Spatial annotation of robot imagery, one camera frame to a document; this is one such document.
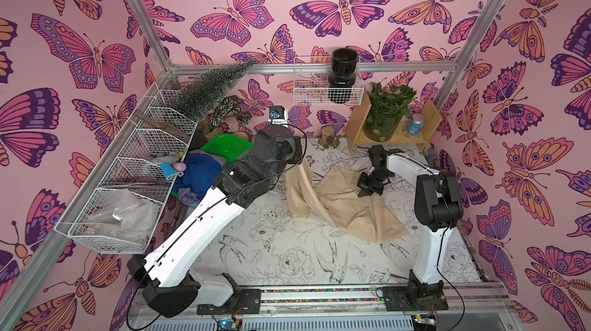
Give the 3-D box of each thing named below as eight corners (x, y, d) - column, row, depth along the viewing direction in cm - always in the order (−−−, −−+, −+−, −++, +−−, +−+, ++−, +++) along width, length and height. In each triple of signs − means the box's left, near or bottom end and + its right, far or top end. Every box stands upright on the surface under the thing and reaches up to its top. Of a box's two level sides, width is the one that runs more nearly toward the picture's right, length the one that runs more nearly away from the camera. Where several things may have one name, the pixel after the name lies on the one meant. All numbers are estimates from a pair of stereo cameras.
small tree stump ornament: (321, 149, 118) (322, 139, 113) (317, 135, 125) (317, 125, 119) (336, 147, 119) (338, 137, 114) (331, 133, 125) (333, 123, 120)
